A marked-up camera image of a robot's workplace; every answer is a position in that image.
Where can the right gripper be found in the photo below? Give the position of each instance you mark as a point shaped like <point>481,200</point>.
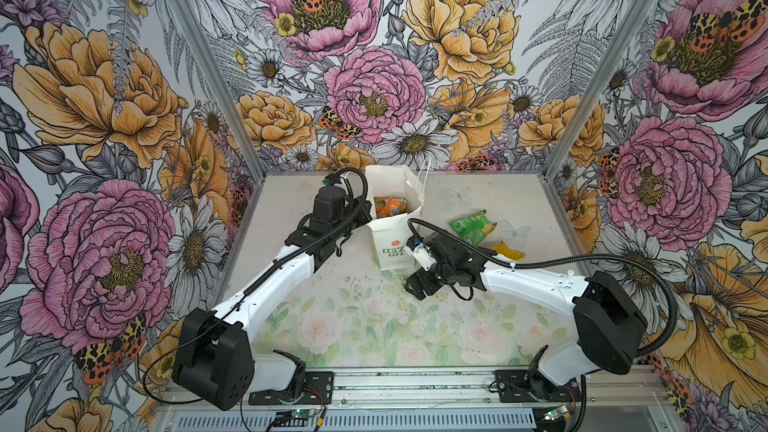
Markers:
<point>421,276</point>

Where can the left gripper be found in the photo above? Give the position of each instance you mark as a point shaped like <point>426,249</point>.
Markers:
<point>362,207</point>

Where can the orange snack bag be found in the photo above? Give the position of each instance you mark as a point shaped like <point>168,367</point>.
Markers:
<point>390,206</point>

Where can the green snack bag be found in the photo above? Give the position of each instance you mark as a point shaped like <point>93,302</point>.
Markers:
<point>474,228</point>

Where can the white paper bag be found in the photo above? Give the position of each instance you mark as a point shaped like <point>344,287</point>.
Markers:
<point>390,235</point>

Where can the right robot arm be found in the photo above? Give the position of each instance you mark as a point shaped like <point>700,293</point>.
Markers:
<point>609,326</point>

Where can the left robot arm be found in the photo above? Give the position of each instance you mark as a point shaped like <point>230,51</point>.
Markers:
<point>214,359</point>

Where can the yellow snack bag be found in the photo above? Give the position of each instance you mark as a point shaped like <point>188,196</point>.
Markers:
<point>503,249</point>

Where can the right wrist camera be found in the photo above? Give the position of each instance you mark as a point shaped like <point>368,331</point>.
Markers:
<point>423,256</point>

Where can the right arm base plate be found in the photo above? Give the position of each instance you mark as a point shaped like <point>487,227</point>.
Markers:
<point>525,386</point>

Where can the aluminium front rail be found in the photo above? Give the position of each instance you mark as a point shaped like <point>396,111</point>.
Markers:
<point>473,387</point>

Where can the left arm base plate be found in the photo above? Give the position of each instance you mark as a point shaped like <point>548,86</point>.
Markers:
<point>310,388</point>

